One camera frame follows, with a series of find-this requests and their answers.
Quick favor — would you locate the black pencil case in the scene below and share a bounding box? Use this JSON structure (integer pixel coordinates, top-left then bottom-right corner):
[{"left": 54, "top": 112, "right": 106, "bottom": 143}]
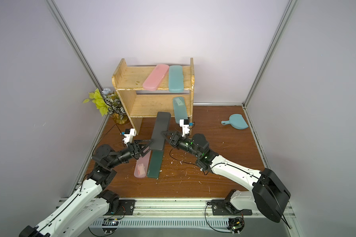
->
[{"left": 150, "top": 112, "right": 171, "bottom": 151}]

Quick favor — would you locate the light pink pencil case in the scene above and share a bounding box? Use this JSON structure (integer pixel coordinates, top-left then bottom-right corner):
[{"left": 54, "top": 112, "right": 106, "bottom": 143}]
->
[{"left": 133, "top": 151, "right": 151, "bottom": 178}]

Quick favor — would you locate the dark green pencil case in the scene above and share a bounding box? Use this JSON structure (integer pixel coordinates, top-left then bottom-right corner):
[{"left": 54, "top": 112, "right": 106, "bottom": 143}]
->
[{"left": 147, "top": 150, "right": 164, "bottom": 179}]

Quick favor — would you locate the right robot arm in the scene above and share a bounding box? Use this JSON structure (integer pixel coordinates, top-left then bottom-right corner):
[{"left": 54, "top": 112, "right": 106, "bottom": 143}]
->
[{"left": 161, "top": 131, "right": 291, "bottom": 223}]

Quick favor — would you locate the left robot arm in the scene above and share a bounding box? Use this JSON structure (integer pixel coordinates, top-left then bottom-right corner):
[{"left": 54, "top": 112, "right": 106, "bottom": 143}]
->
[{"left": 19, "top": 140, "right": 152, "bottom": 237}]

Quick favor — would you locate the teal pencil case lower shelf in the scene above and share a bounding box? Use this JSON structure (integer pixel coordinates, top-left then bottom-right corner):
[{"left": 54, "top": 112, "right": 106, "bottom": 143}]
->
[{"left": 173, "top": 97, "right": 188, "bottom": 124}]

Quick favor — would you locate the teal pencil case shelf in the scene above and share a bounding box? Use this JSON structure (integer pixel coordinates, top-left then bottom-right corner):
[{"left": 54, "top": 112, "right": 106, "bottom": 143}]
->
[
  {"left": 168, "top": 65, "right": 184, "bottom": 93},
  {"left": 173, "top": 97, "right": 188, "bottom": 124}
]

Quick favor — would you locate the teal pencil case upper shelf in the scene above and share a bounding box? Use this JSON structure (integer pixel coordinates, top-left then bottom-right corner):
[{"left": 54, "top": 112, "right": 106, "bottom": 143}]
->
[{"left": 168, "top": 65, "right": 184, "bottom": 93}]

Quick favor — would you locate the wooden two-tier shelf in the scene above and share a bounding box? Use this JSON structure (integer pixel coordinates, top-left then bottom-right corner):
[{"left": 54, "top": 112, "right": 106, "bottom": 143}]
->
[{"left": 112, "top": 58, "right": 195, "bottom": 133}]

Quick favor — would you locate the potted plant in glass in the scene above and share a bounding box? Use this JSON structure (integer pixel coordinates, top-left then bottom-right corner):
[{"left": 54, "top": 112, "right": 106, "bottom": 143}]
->
[{"left": 82, "top": 88, "right": 129, "bottom": 125}]

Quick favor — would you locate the teal dustpan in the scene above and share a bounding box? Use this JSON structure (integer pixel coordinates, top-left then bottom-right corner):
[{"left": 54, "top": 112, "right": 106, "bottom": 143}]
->
[{"left": 221, "top": 114, "right": 249, "bottom": 130}]

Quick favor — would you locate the left circuit board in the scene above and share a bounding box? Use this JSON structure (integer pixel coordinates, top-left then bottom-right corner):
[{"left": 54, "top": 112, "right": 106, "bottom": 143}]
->
[{"left": 101, "top": 218, "right": 120, "bottom": 236}]

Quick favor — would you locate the circuit board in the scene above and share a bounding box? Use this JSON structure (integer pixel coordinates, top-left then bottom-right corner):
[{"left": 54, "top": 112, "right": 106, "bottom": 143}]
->
[
  {"left": 227, "top": 217, "right": 245, "bottom": 235},
  {"left": 101, "top": 218, "right": 120, "bottom": 236}
]

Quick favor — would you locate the right circuit board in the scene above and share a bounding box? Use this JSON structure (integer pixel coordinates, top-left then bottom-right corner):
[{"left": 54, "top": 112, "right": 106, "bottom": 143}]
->
[{"left": 227, "top": 217, "right": 245, "bottom": 235}]

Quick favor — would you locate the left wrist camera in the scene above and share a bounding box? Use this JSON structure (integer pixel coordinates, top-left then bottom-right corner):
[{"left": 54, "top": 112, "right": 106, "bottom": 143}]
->
[{"left": 122, "top": 128, "right": 136, "bottom": 146}]

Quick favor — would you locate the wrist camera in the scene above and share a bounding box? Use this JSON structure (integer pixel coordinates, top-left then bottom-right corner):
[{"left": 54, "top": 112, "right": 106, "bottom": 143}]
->
[
  {"left": 179, "top": 119, "right": 194, "bottom": 137},
  {"left": 122, "top": 128, "right": 136, "bottom": 146}
]

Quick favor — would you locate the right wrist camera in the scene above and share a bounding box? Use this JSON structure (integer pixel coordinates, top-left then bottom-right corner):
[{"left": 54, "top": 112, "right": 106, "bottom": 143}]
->
[{"left": 179, "top": 119, "right": 194, "bottom": 137}]

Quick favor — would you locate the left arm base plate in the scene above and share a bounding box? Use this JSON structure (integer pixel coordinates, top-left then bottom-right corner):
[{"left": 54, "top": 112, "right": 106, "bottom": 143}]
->
[{"left": 106, "top": 199, "right": 136, "bottom": 216}]

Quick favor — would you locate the aluminium rail frame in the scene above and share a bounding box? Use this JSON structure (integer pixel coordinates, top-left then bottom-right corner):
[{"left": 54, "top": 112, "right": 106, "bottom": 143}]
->
[{"left": 44, "top": 197, "right": 305, "bottom": 237}]

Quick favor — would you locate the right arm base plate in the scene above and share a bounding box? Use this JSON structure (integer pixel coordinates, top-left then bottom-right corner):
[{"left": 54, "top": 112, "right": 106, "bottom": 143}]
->
[{"left": 209, "top": 199, "right": 253, "bottom": 216}]

